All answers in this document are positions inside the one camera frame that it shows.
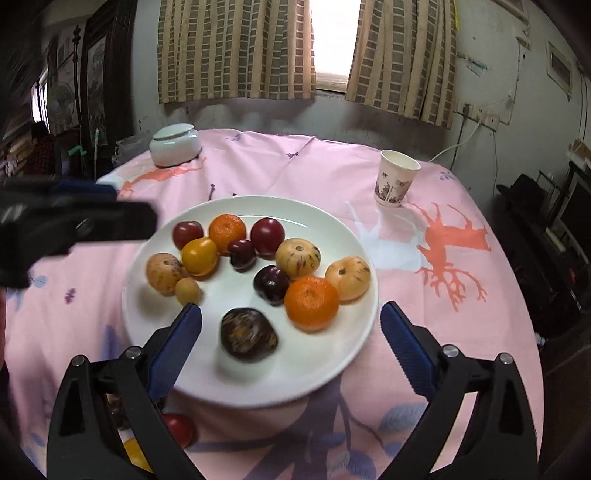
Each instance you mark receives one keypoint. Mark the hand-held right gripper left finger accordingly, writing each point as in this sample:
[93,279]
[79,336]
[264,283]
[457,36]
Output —
[178,346]

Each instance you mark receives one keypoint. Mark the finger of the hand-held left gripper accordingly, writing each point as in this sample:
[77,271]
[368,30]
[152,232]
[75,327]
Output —
[83,187]
[115,221]

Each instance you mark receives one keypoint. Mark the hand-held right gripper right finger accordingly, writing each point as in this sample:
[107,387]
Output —
[406,350]

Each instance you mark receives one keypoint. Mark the small yellow longan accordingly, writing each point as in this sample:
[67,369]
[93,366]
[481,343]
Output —
[187,290]

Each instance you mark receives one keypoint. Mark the white oval plate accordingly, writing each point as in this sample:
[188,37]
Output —
[212,295]

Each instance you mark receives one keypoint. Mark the brownish wrinkled passion fruit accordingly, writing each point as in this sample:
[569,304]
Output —
[248,334]

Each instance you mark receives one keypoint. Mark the small striped pepino melon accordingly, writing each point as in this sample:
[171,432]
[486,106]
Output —
[166,272]

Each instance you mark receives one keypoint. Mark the yellow orange round fruit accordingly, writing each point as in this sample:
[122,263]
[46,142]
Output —
[199,256]

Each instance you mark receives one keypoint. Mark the tan orange pepino melon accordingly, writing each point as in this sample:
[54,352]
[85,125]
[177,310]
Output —
[347,277]

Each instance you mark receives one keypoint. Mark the large orange mandarin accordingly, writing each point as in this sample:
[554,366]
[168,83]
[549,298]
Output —
[311,302]

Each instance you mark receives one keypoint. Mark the dark purple plum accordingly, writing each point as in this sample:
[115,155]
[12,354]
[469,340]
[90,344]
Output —
[271,284]

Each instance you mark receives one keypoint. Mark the small orange mandarin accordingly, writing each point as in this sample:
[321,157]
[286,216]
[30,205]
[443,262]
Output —
[227,232]

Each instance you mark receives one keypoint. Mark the small dark red plum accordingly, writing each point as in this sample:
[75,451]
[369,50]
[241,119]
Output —
[242,254]

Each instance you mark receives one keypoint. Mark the pale striped pepino melon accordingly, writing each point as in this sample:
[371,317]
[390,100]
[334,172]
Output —
[298,256]

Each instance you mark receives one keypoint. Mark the pink floral tablecloth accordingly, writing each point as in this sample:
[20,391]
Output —
[438,323]

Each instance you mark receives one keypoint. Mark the standing electric fan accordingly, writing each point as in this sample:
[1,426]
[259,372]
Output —
[60,99]

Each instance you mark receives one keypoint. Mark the white lidded ceramic jar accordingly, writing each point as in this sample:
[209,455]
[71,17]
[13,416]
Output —
[175,145]

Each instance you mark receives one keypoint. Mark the dark framed picture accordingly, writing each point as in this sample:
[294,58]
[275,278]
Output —
[106,69]

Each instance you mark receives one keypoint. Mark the printed paper cup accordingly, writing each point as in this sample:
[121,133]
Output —
[395,177]

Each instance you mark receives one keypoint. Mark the black hat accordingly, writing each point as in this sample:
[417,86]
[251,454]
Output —
[521,194]

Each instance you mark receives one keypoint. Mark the striped beige curtain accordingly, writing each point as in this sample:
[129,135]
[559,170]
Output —
[235,46]
[401,60]

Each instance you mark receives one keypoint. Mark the computer monitor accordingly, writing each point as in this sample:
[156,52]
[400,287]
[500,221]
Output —
[579,207]

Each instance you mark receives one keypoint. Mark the white wall vent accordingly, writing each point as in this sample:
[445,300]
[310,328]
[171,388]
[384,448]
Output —
[561,69]

